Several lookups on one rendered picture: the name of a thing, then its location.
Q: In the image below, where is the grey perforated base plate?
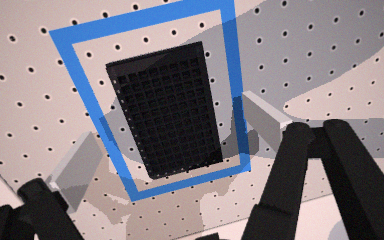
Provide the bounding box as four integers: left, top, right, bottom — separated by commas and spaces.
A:
0, 0, 384, 240

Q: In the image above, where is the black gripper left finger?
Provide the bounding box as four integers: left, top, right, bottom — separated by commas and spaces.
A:
0, 131, 103, 240

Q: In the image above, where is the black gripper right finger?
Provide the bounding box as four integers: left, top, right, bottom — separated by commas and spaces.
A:
240, 91, 384, 240

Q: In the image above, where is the blue tape rectangle outline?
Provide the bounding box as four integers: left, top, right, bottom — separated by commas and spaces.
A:
48, 0, 251, 202

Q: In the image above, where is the black well plate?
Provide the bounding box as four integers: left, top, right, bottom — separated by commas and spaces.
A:
105, 41, 223, 180

